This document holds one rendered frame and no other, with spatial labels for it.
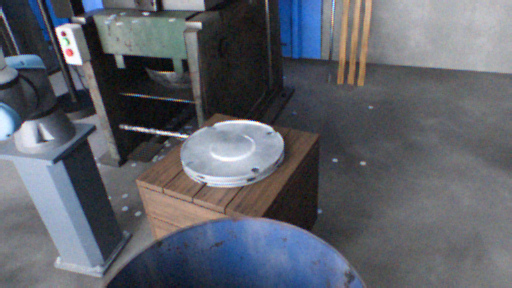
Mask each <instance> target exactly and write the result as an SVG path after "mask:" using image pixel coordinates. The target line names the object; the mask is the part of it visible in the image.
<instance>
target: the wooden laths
mask: <svg viewBox="0 0 512 288"><path fill-rule="evenodd" d="M349 7H350V0H343V18H342V28H341V38H340V59H339V69H338V80H337V84H343V83H344V64H345V55H346V45H347V26H348V16H349ZM335 9H336V0H332V15H331V27H330V40H329V64H328V76H327V83H330V80H331V68H332V56H333V33H334V21H335ZM360 12H361V0H355V3H354V21H353V29H352V39H351V56H350V66H349V74H348V84H354V77H355V61H356V53H357V44H358V28H359V19H360ZM371 12H372V0H366V4H365V19H364V27H363V35H362V51H361V58H360V66H359V74H358V86H363V85H364V77H365V70H366V55H367V48H368V41H369V26H370V19H371Z"/></svg>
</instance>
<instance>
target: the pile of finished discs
mask: <svg viewBox="0 0 512 288"><path fill-rule="evenodd" d="M181 158H182V166H183V169H184V170H185V172H186V173H187V175H188V176H189V177H191V178H192V179H193V180H196V181H197V182H199V183H203V184H204V183H205V182H207V184H206V185H207V186H211V187H241V186H244V185H248V184H253V183H255V182H258V181H259V180H263V179H264V178H266V177H267V176H270V174H272V173H273V172H274V171H275V170H277V169H278V167H277V166H280V165H281V162H282V160H283V158H284V142H283V139H282V137H281V135H280V134H279V133H278V132H274V130H273V128H271V127H270V126H267V125H266V124H261V123H258V122H255V121H248V120H231V121H225V122H221V123H217V124H215V126H212V127H211V128H210V127H209V128H207V127H205V128H202V129H200V130H199V131H197V132H195V133H193V135H190V136H189V138H188V139H186V140H185V143H184V144H183V145H182V146H181Z"/></svg>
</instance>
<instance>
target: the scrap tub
mask: <svg viewBox="0 0 512 288"><path fill-rule="evenodd" d="M101 288H368V286H367V285H366V283H365V281H364V280H363V278H362V277H361V275H360V274H359V273H358V270H356V269H355V268H354V266H353V265H352V264H351V263H350V262H349V261H348V260H347V258H346V257H345V256H343V255H342V254H341V253H340V252H339V251H338V250H337V249H335V248H334V247H333V246H331V245H330V244H329V243H328V242H325V241H324V240H323V239H322V238H319V237H318V236H317V235H314V234H312V233H311V232H309V231H306V230H304V229H302V228H299V227H296V226H294V225H292V224H288V223H285V222H281V221H278V220H271V219H267V218H261V217H223V218H217V219H213V220H205V221H202V222H199V223H196V224H191V225H189V226H186V227H182V228H180V229H178V230H176V231H172V232H171V233H169V234H166V235H164V236H163V237H161V238H158V239H157V240H155V241H154V242H151V243H150V244H149V245H146V247H144V248H142V249H141V250H139V252H136V253H135V255H133V256H132V257H131V258H129V259H128V260H127V261H126V262H125V263H123V264H122V265H121V266H120V267H119V268H118V270H116V271H115V273H113V274H112V275H111V276H110V277H109V278H108V280H107V281H106V282H105V283H104V285H103V286H102V287H101Z"/></svg>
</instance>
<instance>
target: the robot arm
mask: <svg viewBox="0 0 512 288"><path fill-rule="evenodd" d="M13 134H14V143H15V144H16V147H17V149H18V150H20V152H22V153H25V154H39V153H43V152H47V151H49V150H54V149H56V148H58V147H60V146H63V145H64V144H66V143H68V142H69V141H70V140H71V139H73V138H74V136H75V134H76V128H75V125H74V123H73V122H72V121H71V119H70V118H69V117H68V115H67V114H65V113H64V111H63V110H62V109H61V107H60V105H59V103H58V101H57V97H56V96H55V93H54V89H53V87H52V85H51V82H50V79H49V77H48V75H47V71H46V67H44V64H43V62H42V60H41V58H40V57H37V56H36V55H20V56H13V57H5V58H4V56H3V51H2V49H1V47H0V141H2V140H5V139H8V138H9V137H11V136H13Z"/></svg>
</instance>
